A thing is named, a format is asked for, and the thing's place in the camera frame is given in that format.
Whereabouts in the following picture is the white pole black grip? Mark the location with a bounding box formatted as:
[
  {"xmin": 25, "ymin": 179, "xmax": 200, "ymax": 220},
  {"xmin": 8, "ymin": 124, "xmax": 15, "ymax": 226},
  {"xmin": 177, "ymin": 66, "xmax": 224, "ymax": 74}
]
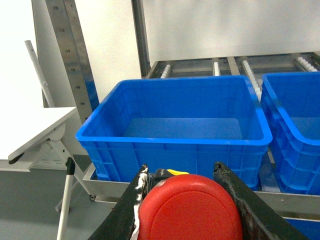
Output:
[{"xmin": 56, "ymin": 157, "xmax": 76, "ymax": 240}]

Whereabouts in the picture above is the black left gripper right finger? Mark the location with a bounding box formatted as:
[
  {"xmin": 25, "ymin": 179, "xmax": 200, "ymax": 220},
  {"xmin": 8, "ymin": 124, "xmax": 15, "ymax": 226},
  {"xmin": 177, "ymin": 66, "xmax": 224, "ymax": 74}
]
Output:
[{"xmin": 213, "ymin": 161, "xmax": 308, "ymax": 240}]

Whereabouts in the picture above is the blue plastic crate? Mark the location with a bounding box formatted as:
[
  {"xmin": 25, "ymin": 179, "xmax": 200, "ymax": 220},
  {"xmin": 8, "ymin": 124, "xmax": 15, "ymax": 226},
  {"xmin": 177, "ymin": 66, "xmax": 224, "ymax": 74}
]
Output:
[
  {"xmin": 260, "ymin": 72, "xmax": 320, "ymax": 195},
  {"xmin": 284, "ymin": 217, "xmax": 320, "ymax": 240},
  {"xmin": 75, "ymin": 75, "xmax": 273, "ymax": 189}
]

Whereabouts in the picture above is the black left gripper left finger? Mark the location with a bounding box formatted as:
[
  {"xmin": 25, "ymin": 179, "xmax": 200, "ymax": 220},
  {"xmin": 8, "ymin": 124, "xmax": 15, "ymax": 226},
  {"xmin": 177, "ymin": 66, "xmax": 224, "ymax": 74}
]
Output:
[{"xmin": 89, "ymin": 164, "xmax": 149, "ymax": 240}]

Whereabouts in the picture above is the white folding table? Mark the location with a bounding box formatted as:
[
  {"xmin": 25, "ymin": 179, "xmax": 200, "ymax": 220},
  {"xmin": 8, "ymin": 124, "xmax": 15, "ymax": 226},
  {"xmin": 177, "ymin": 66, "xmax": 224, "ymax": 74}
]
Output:
[{"xmin": 0, "ymin": 40, "xmax": 89, "ymax": 192}]

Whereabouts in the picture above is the steel roller rack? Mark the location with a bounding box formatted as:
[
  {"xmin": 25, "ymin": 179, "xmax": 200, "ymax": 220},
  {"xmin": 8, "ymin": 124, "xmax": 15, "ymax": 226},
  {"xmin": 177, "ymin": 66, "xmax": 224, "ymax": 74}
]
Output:
[{"xmin": 46, "ymin": 0, "xmax": 320, "ymax": 223}]

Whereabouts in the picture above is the red mushroom push button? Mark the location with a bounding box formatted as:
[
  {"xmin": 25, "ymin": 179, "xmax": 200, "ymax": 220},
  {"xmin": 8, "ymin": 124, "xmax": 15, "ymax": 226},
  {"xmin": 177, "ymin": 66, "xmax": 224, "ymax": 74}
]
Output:
[{"xmin": 137, "ymin": 174, "xmax": 244, "ymax": 240}]

